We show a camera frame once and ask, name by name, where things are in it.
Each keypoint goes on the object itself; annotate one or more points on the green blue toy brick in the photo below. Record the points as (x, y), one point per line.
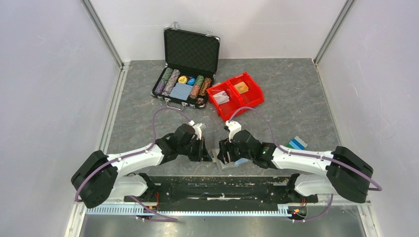
(297, 143)

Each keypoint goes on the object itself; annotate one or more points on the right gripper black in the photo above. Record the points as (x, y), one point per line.
(225, 146)

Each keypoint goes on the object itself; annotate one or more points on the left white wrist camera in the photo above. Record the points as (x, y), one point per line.
(198, 128)

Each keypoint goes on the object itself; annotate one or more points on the white cards in bin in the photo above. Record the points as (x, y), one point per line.
(221, 97)

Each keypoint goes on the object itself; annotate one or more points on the red plastic bin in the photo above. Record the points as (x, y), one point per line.
(226, 110)
(249, 91)

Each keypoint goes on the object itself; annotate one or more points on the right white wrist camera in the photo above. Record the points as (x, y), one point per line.
(232, 127)

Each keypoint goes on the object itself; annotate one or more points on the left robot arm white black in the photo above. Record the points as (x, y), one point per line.
(113, 176)

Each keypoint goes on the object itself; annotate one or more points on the black poker chip case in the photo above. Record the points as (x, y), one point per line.
(190, 58)

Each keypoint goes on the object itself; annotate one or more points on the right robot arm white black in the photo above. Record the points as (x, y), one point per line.
(339, 172)

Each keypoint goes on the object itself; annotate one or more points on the orange cards in bin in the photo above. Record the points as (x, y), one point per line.
(241, 87)

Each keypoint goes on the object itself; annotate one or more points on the blue playing card deck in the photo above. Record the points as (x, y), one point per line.
(181, 91)

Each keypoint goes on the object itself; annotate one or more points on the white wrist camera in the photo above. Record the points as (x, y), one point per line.
(232, 127)
(198, 128)

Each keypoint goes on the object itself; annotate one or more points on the left red plastic bin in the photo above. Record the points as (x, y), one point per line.
(226, 110)

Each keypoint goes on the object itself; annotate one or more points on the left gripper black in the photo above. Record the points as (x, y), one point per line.
(201, 148)

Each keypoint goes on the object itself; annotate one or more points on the right red plastic bin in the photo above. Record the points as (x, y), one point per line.
(249, 91)

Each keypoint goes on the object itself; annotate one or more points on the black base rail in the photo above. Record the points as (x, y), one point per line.
(234, 193)

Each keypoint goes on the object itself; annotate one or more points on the white cable duct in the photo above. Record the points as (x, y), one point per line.
(138, 210)

